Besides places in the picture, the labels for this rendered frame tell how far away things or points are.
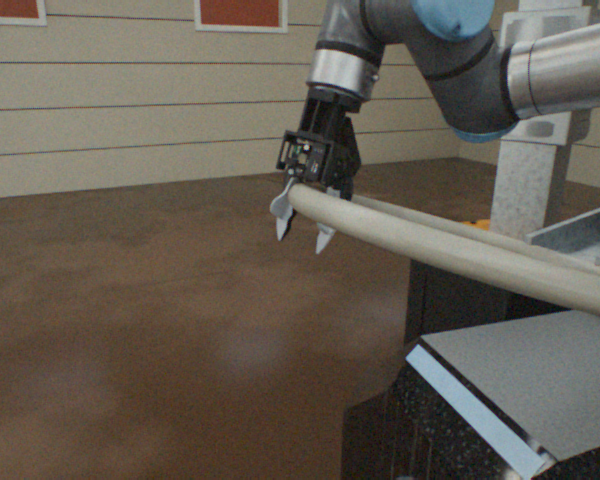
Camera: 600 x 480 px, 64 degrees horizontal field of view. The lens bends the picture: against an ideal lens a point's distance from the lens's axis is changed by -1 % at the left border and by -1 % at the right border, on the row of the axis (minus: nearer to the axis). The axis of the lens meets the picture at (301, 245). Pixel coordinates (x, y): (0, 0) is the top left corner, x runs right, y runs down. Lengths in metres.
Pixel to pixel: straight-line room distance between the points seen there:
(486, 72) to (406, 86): 7.46
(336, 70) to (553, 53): 0.24
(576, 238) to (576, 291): 0.56
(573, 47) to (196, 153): 6.29
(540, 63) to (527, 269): 0.27
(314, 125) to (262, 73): 6.30
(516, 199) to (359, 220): 1.48
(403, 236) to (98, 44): 6.20
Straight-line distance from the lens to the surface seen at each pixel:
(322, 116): 0.64
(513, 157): 1.87
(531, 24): 1.77
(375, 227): 0.42
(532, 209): 1.87
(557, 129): 1.78
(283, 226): 0.70
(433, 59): 0.60
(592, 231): 1.02
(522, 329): 1.11
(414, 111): 8.21
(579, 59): 0.59
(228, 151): 6.83
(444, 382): 0.93
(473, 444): 0.86
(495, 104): 0.62
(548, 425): 0.86
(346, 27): 0.65
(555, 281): 0.41
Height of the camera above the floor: 1.37
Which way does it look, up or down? 20 degrees down
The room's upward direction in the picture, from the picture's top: straight up
